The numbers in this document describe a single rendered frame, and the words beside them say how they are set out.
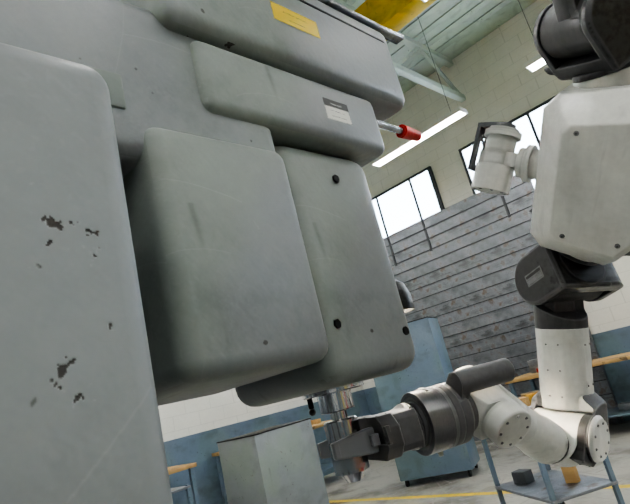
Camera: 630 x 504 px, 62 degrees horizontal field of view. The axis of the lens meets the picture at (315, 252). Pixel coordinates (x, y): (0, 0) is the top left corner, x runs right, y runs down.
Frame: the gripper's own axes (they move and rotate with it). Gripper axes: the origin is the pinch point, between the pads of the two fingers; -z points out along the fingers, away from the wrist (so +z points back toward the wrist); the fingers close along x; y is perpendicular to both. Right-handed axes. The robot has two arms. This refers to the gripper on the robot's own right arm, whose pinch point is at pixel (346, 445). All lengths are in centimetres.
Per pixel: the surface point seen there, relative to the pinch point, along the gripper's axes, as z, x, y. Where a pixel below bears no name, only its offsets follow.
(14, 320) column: -31, 40, -15
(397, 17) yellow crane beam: 284, -306, -349
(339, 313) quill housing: -1.1, 11.6, -15.8
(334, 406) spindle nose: -1.1, 2.1, -5.3
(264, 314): -12.2, 19.0, -16.1
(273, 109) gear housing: -4.3, 15.4, -41.8
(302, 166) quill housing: -0.8, 11.6, -35.6
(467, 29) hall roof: 551, -481, -489
